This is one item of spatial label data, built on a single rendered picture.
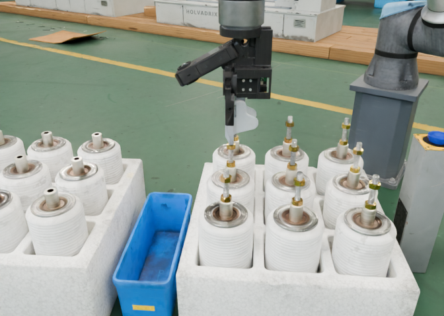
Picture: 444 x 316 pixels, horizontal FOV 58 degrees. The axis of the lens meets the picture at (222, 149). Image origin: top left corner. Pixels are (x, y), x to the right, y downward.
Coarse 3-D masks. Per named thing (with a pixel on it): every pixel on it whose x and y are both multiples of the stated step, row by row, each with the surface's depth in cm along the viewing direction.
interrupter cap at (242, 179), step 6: (216, 174) 80; (222, 174) 80; (240, 174) 80; (246, 174) 80; (216, 180) 78; (240, 180) 78; (246, 180) 78; (222, 186) 76; (234, 186) 76; (240, 186) 76
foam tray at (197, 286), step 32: (256, 192) 87; (192, 224) 77; (256, 224) 77; (192, 256) 70; (256, 256) 70; (320, 256) 70; (192, 288) 66; (224, 288) 66; (256, 288) 65; (288, 288) 65; (320, 288) 64; (352, 288) 63; (384, 288) 63; (416, 288) 63
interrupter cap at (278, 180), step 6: (276, 174) 80; (282, 174) 80; (276, 180) 78; (282, 180) 78; (306, 180) 78; (276, 186) 76; (282, 186) 76; (288, 186) 76; (294, 186) 76; (306, 186) 76
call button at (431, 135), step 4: (428, 132) 80; (432, 132) 80; (436, 132) 80; (440, 132) 80; (428, 136) 79; (432, 136) 78; (436, 136) 78; (440, 136) 78; (432, 140) 78; (436, 140) 78; (440, 140) 77; (440, 144) 78
